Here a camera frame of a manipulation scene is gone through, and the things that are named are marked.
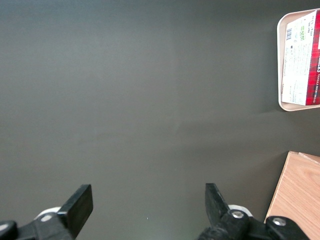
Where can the cream plastic tray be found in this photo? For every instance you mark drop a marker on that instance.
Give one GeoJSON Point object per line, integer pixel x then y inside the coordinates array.
{"type": "Point", "coordinates": [280, 50]}

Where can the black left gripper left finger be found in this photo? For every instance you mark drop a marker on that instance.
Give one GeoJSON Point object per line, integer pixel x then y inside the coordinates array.
{"type": "Point", "coordinates": [75, 212]}

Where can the red tartan shortbread box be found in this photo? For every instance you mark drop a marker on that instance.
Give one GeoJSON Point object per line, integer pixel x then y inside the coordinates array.
{"type": "Point", "coordinates": [297, 62]}

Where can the wooden two-drawer cabinet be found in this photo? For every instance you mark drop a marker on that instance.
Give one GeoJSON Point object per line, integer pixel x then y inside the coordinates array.
{"type": "Point", "coordinates": [300, 190]}

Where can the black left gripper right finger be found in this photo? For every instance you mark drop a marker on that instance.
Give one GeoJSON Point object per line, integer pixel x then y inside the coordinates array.
{"type": "Point", "coordinates": [216, 207]}

